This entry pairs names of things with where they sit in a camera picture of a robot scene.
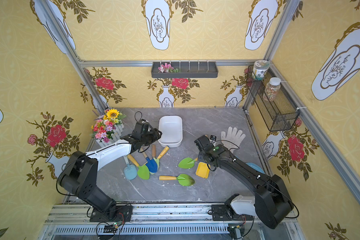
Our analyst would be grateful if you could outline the light green trowel wooden handle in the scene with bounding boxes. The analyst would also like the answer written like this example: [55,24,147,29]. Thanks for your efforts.
[152,145,160,167]

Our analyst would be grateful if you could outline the yellow square shovel yellow handle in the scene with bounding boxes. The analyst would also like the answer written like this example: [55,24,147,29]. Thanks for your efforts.
[196,162,210,179]

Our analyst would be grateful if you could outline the green leaf shovel yellow handle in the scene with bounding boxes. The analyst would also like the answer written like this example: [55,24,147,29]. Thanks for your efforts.
[178,158,198,169]

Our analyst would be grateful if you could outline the blue trowel wooden handle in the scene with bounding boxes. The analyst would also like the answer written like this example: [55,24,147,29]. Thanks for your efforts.
[140,148,158,175]

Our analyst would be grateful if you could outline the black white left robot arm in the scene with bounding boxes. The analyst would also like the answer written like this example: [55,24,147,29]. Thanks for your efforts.
[57,119,162,218]

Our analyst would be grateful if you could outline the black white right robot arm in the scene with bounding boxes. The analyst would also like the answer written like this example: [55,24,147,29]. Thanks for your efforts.
[195,136,294,229]

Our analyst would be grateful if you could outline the white plastic storage box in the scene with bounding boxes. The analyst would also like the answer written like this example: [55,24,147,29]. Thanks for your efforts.
[158,116,183,148]

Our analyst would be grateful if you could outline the green shovel lying front centre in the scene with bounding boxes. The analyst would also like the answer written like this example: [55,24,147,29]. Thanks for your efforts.
[159,174,195,187]

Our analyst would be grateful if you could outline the white knitted work glove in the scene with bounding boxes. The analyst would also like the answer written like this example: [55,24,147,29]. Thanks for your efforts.
[221,127,246,153]

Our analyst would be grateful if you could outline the artificial flowers in white fence pot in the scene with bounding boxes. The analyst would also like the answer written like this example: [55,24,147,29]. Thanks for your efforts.
[91,109,126,147]

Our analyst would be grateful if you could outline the small pink flowers on shelf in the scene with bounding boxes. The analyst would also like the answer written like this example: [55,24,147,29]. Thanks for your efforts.
[158,63,180,73]

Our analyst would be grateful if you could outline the clear jar with white lid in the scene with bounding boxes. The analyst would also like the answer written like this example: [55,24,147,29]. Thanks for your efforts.
[263,77,281,102]

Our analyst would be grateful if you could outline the jar with patterned label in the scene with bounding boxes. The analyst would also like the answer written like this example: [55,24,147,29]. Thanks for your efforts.
[252,60,271,81]

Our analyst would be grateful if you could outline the yellow scoop with yellow handle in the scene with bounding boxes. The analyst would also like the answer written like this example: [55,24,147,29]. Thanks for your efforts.
[157,146,170,160]

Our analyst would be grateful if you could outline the green shovel yellow handle left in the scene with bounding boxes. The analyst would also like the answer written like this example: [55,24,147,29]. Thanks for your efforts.
[127,155,150,180]

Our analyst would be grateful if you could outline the light blue shovel pale handle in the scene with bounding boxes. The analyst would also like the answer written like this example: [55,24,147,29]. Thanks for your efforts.
[123,156,138,181]

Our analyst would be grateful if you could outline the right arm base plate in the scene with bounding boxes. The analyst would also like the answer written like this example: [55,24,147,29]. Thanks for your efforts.
[208,205,254,221]

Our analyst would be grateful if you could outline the dark grey wall shelf tray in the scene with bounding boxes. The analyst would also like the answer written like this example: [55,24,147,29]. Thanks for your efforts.
[151,61,219,79]

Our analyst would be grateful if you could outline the black wire mesh basket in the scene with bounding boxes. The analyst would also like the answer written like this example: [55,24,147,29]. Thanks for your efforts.
[247,66,300,132]

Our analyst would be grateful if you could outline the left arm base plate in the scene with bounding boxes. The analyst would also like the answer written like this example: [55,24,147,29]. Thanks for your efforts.
[90,204,133,223]

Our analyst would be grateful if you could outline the right circuit board with wires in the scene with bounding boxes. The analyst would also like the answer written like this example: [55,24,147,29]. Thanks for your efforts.
[227,224,245,240]

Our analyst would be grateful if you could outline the circuit board with wires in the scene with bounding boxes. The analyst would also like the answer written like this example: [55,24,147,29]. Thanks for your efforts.
[227,224,245,240]
[95,221,124,235]

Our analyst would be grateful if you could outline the left circuit board with wires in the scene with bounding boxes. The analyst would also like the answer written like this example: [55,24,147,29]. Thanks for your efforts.
[95,221,124,235]

